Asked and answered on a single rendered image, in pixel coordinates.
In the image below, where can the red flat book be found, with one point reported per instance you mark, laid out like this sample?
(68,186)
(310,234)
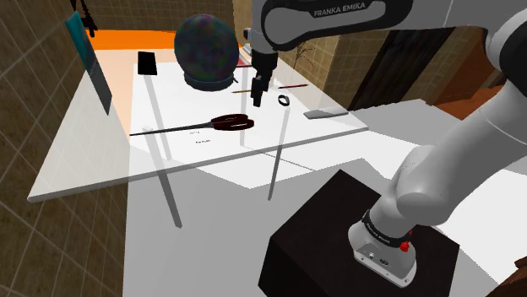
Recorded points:
(243,62)

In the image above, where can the dark globe on stand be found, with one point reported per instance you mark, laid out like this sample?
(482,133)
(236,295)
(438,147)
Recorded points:
(206,47)

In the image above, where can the teal flat panel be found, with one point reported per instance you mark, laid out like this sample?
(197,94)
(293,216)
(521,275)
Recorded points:
(92,65)

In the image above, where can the brown wooden furniture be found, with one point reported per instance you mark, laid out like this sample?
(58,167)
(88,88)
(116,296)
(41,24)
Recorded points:
(514,281)

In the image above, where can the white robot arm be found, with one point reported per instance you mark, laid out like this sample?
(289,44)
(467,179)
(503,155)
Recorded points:
(453,164)

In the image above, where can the yellow pencil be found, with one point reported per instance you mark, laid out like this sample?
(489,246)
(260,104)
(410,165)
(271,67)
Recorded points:
(241,91)

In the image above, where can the dark robot stand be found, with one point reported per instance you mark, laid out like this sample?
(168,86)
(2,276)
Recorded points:
(313,246)

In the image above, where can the red pen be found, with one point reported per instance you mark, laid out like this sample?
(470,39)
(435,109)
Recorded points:
(293,86)

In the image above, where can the grey flat remote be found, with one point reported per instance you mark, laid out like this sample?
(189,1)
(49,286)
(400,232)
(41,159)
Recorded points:
(327,113)

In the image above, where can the bare twig plant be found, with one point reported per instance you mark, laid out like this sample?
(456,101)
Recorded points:
(304,53)

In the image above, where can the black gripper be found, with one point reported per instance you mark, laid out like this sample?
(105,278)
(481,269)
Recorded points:
(264,63)

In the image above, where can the black phone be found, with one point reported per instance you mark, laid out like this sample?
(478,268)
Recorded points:
(147,63)

